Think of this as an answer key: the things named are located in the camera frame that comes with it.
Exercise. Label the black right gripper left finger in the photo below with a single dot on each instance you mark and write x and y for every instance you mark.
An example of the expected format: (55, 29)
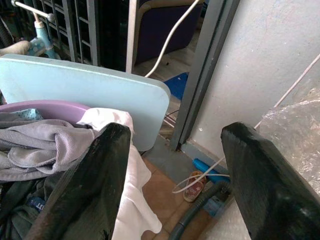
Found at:
(92, 185)

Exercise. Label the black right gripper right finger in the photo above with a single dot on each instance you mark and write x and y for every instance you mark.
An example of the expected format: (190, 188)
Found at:
(270, 190)

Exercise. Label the white cloth garment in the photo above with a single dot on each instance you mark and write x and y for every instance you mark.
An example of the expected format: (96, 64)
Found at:
(135, 190)

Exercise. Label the clear plastic wrap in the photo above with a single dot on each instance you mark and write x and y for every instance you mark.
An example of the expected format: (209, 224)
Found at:
(297, 135)

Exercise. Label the blue plastic object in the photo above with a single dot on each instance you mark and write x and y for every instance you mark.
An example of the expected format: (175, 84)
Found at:
(210, 170)

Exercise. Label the grey cloth garment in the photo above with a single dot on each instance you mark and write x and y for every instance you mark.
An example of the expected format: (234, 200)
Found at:
(37, 145)

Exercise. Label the dark navy garment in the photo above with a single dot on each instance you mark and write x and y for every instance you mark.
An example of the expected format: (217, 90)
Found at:
(20, 205)

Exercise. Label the small red child shoe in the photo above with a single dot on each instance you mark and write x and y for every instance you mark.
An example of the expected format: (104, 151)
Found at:
(193, 187)

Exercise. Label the purple plastic basin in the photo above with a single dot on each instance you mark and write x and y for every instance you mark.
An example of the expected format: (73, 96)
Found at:
(55, 110)

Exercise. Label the teal dotted cloth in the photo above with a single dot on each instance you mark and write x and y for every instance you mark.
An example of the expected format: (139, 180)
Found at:
(28, 113)

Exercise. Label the light blue table top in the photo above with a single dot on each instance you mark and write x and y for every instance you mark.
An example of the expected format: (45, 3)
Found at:
(87, 87)

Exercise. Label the thin white rod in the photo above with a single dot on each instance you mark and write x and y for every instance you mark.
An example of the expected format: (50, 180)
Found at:
(290, 90)

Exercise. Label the blue plastic dustpan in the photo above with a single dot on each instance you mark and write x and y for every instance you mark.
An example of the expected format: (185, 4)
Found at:
(177, 85)

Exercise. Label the dark metal window grille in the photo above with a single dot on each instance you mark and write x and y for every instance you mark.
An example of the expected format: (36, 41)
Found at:
(75, 30)

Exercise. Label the light blue child tricycle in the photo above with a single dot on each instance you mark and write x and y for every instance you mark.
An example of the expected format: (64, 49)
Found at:
(37, 37)

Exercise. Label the dark purple cabinet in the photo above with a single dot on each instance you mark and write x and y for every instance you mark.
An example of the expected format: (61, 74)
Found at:
(165, 30)

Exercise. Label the grey metal door frame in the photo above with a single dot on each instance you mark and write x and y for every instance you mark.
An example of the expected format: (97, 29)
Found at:
(200, 75)

